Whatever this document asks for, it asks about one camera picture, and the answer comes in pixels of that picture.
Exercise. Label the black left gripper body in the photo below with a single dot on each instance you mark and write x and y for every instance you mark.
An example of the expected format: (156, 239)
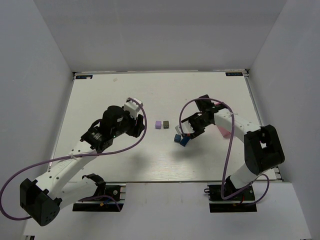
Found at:
(136, 125)

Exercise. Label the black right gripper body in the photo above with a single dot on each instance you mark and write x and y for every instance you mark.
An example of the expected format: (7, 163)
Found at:
(196, 123)

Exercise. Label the pink plastic box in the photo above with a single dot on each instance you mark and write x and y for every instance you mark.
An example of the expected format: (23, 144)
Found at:
(225, 133)

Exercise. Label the brown wood block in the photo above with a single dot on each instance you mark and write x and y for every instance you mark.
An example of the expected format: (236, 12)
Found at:
(166, 124)

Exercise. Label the purple wood block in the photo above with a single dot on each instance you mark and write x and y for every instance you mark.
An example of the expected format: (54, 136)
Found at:
(158, 124)

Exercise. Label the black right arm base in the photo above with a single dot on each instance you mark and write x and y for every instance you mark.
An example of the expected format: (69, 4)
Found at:
(241, 203)

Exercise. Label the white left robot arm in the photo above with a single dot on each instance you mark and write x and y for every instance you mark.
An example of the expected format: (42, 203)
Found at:
(50, 192)

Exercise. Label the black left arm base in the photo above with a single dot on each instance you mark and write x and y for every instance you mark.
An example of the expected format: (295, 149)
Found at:
(107, 197)

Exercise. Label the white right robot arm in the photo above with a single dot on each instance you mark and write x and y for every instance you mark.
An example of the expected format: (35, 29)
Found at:
(262, 147)

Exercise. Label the dark blue long block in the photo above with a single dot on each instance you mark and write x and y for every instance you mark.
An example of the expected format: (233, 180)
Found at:
(183, 142)

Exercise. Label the blue cube block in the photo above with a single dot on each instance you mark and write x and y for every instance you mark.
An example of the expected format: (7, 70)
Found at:
(177, 138)

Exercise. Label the blue table logo sticker left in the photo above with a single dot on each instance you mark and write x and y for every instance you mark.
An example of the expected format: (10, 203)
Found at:
(83, 77)

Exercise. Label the blue table logo sticker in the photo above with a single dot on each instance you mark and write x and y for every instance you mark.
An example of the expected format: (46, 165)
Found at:
(234, 74)
(83, 77)

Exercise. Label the blue table logo sticker right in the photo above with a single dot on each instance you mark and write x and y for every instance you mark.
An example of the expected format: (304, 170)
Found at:
(234, 74)

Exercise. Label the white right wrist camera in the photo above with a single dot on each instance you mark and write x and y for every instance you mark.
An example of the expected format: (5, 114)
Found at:
(184, 128)

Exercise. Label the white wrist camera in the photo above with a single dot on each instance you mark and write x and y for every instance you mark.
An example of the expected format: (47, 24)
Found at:
(133, 107)
(184, 128)

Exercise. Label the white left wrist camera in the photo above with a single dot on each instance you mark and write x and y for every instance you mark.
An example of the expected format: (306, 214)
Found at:
(133, 107)

